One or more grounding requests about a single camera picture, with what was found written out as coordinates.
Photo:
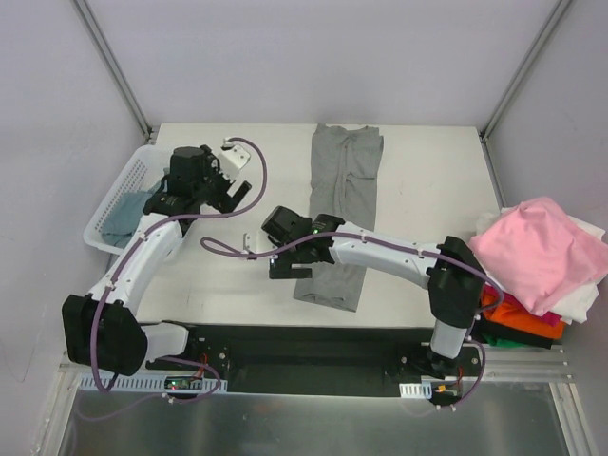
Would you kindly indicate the orange t-shirt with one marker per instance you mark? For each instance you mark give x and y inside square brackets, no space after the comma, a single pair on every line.
[512,314]

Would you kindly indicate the aluminium frame post left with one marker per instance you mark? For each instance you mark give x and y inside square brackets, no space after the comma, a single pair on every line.
[95,32]

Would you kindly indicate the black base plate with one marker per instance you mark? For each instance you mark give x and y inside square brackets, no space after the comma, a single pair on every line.
[359,362]

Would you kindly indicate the aluminium front rail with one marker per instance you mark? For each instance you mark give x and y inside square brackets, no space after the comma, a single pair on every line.
[501,364]

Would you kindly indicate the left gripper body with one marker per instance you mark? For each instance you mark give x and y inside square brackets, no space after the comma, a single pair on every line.
[227,199]

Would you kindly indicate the grey t-shirt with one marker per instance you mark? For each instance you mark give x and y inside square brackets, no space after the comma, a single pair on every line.
[344,167]

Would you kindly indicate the blue-grey t-shirt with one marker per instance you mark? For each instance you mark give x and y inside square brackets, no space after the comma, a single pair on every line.
[123,220]

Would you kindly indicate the pink t-shirt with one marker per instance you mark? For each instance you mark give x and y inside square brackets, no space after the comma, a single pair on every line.
[537,247]

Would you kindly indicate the green t-shirt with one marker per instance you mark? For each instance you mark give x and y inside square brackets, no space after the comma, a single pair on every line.
[498,342]

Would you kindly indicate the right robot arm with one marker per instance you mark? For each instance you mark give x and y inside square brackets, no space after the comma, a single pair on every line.
[448,271]

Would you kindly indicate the right cable duct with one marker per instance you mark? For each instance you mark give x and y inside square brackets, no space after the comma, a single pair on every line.
[416,391]

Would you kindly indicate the aluminium frame post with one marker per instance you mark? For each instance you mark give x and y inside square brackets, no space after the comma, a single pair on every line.
[95,32]
[526,66]

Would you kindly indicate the aluminium frame post right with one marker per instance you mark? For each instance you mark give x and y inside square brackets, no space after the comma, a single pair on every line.
[526,66]

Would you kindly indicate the black t-shirt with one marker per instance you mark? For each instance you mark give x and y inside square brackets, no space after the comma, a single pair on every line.
[529,339]

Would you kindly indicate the cable duct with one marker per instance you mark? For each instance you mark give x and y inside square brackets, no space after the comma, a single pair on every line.
[168,383]
[416,391]

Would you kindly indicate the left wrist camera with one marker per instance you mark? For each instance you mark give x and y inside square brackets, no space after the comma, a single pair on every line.
[232,159]

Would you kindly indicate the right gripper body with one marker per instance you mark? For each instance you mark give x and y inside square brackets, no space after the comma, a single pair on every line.
[289,261]

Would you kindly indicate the left cable duct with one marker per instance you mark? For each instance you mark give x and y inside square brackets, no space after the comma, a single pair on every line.
[168,383]

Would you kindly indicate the white plastic laundry basket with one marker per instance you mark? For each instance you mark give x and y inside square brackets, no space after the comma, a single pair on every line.
[144,168]

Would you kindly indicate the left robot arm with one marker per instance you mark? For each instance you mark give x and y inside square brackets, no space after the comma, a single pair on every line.
[101,329]

